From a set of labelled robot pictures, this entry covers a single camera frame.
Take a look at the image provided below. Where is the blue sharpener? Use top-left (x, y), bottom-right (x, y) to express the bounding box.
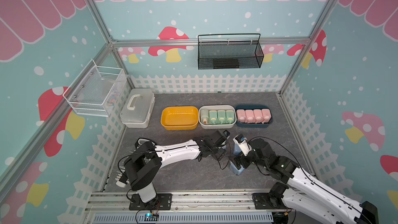
top-left (233, 144), bottom-right (242, 156)
top-left (229, 163), bottom-right (245, 176)

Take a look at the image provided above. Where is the white plastic storage tub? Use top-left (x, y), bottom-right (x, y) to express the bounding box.
top-left (199, 105), bottom-right (236, 130)

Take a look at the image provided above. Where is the pale green round sharpener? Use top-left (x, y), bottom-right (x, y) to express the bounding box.
top-left (200, 109), bottom-right (209, 124)

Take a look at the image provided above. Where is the pink sharpener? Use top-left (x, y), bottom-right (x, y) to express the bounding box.
top-left (245, 110), bottom-right (256, 123)
top-left (253, 109), bottom-right (264, 123)
top-left (261, 108), bottom-right (272, 123)
top-left (236, 109), bottom-right (247, 123)

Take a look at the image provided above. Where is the yellow plastic storage tub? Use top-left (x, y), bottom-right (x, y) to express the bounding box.
top-left (161, 106), bottom-right (199, 131)

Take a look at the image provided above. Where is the dark teal storage tub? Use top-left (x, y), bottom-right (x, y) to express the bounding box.
top-left (235, 104), bottom-right (274, 128)

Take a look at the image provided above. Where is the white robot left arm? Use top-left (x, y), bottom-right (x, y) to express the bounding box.
top-left (119, 130), bottom-right (230, 206)

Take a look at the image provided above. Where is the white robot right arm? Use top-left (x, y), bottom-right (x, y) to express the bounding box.
top-left (231, 134), bottom-right (379, 224)

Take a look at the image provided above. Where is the white lidded plastic case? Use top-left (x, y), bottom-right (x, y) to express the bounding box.
top-left (120, 89), bottom-right (155, 129)

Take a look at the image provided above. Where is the green circuit board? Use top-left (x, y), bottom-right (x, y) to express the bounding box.
top-left (144, 213), bottom-right (159, 222)

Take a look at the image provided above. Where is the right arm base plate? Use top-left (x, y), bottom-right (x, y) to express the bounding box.
top-left (252, 192), bottom-right (291, 211)

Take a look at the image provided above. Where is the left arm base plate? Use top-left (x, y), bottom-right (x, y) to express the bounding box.
top-left (126, 194), bottom-right (173, 211)

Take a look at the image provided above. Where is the black wire mesh basket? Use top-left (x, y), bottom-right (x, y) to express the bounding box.
top-left (198, 33), bottom-right (264, 70)

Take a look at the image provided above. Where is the white wire wall basket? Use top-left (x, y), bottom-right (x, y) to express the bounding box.
top-left (63, 60), bottom-right (127, 117)

